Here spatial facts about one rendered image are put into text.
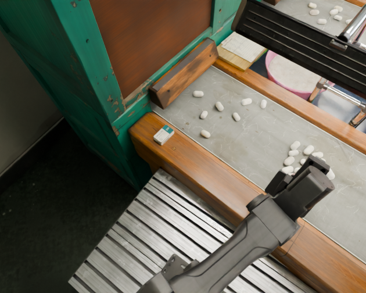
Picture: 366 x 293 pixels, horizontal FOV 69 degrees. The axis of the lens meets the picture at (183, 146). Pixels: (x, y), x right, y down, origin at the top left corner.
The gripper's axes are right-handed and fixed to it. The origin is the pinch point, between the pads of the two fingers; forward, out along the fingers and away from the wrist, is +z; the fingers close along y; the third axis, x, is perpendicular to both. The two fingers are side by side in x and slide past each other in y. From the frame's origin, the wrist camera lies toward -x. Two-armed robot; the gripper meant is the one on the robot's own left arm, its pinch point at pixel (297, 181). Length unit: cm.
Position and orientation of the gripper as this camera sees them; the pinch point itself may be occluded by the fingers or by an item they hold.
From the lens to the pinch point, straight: 73.8
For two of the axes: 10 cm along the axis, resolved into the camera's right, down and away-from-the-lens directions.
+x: -4.1, 8.0, 4.4
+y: -7.6, -5.7, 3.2
